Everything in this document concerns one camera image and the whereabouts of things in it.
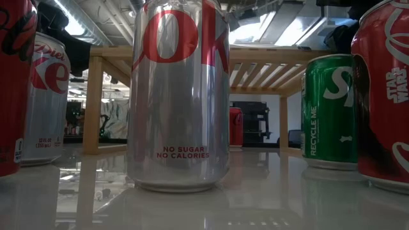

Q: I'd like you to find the silver Diet Coke can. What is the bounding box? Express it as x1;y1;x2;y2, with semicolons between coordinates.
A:
20;31;72;167
127;0;231;194

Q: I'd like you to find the red can black script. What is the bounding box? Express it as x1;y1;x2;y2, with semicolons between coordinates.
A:
0;0;38;178

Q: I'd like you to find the green Sprite can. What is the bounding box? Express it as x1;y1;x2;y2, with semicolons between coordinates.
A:
300;53;359;171

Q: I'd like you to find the red Star Wars cola can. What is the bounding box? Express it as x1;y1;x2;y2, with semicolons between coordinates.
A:
350;0;409;195

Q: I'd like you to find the wooden slatted shelf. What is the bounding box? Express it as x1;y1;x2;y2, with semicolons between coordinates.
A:
82;44;335;157

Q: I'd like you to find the marbled pattern panel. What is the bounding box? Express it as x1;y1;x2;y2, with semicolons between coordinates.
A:
99;99;130;140

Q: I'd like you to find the dark office chair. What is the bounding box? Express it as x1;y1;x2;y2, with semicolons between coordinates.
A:
277;129;303;148

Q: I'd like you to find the black storage rack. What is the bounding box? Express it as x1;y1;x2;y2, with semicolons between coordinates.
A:
230;101;272;144

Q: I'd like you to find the silver round ceiling duct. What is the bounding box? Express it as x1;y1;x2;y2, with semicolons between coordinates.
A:
52;0;111;45

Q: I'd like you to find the grey rectangular ceiling duct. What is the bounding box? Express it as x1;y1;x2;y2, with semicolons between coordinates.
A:
258;0;327;45

